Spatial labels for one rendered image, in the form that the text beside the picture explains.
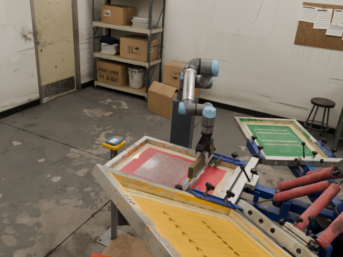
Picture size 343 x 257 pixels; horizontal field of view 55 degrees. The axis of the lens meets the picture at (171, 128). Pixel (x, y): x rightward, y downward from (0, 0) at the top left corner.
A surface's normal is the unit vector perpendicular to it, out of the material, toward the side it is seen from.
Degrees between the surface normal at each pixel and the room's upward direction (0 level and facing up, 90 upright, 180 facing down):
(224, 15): 90
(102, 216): 0
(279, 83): 90
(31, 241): 0
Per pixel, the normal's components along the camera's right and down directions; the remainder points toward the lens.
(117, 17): -0.50, 0.33
